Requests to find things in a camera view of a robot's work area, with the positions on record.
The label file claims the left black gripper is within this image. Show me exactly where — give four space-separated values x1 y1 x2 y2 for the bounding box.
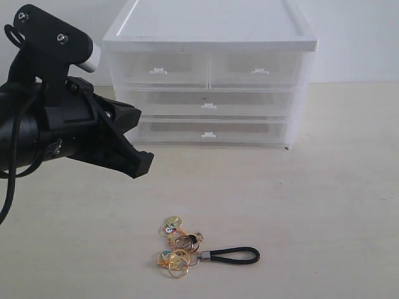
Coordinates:
39 77 154 179

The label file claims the wide translucent drawer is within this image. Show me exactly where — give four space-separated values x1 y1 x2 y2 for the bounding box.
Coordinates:
117 91 293 116
127 119 286 144

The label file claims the keychain with black strap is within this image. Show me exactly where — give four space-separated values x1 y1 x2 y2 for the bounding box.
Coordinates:
155 216 261 279

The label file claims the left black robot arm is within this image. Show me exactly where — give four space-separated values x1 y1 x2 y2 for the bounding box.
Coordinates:
1 77 154 178

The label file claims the top left translucent drawer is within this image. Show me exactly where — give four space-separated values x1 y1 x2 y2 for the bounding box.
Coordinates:
117 52 208 87

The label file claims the white plastic drawer cabinet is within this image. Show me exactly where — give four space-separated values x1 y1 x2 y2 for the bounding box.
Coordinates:
103 1 319 150

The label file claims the top right translucent drawer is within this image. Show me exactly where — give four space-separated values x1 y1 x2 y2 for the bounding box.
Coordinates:
210 52 303 88

